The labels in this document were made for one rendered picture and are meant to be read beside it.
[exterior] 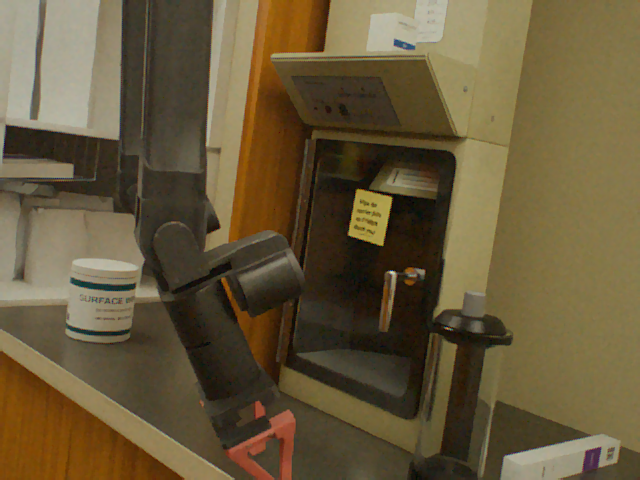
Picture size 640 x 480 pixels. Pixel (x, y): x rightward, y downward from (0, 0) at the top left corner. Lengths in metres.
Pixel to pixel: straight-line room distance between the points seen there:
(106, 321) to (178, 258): 0.89
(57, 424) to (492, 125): 0.92
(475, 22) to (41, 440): 1.06
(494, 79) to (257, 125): 0.40
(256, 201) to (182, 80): 0.66
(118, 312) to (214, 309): 0.87
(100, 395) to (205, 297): 0.60
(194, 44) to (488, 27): 0.55
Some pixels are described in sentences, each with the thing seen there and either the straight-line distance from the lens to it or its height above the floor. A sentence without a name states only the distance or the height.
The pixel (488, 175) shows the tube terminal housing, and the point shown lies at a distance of 1.15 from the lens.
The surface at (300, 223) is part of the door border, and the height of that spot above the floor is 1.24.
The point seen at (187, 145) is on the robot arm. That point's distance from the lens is 0.66.
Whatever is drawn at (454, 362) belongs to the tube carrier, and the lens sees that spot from 0.96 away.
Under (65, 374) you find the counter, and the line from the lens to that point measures 1.36.
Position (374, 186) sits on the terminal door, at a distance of 1.17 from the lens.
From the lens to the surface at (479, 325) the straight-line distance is 0.95.
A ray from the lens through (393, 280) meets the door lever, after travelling 1.08.
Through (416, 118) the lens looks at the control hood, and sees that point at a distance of 1.10.
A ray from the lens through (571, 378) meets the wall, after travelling 1.49.
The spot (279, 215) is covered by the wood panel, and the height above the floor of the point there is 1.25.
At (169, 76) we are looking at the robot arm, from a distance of 0.67.
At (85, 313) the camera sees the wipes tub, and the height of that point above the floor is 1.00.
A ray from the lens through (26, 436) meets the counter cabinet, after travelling 1.60.
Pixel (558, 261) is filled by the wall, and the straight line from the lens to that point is 1.49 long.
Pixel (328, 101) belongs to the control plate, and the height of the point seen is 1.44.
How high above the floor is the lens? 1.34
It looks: 6 degrees down
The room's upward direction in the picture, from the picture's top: 8 degrees clockwise
